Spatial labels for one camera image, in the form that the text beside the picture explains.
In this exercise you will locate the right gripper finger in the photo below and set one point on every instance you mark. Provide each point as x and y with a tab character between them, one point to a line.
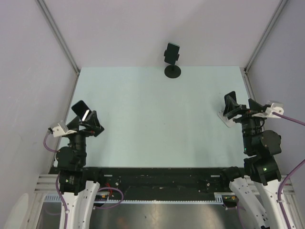
232	105
255	106

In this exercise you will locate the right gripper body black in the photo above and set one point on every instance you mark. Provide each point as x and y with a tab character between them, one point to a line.
247	117

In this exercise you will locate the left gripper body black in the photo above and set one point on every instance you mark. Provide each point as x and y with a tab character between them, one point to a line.
88	130

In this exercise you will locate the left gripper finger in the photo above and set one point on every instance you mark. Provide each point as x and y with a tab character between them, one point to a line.
92	120
74	124

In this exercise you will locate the white phone stand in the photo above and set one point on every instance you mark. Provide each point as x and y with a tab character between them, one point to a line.
228	117

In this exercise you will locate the black pole phone stand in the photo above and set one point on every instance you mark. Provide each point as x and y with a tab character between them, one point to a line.
172	71

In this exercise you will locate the teal-edged phone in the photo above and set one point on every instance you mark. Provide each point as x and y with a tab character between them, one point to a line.
171	54

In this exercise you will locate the blue-edged black phone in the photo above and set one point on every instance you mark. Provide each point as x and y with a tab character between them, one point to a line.
231	96

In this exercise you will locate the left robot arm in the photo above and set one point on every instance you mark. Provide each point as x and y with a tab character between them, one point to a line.
76	185

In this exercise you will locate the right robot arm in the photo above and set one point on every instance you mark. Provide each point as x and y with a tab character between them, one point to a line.
259	187

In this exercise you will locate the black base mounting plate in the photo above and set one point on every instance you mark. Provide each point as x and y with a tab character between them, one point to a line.
166	183

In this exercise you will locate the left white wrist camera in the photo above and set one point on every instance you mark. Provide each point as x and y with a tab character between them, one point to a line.
59	129

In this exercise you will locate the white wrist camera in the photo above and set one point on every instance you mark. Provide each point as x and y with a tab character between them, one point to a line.
271	106
59	129

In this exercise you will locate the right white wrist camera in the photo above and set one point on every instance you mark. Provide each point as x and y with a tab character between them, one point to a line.
271	106

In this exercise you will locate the aluminium frame rail front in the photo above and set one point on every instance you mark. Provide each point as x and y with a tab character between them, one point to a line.
46	184

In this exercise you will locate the grey slotted cable duct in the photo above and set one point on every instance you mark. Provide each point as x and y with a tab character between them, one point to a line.
218	200

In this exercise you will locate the right aluminium corner post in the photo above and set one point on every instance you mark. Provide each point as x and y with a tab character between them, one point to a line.
271	24

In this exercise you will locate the aluminium corner post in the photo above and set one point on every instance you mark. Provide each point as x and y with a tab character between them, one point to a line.
57	34
271	24

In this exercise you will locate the left aluminium corner post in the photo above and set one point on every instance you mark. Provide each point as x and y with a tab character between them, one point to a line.
57	34

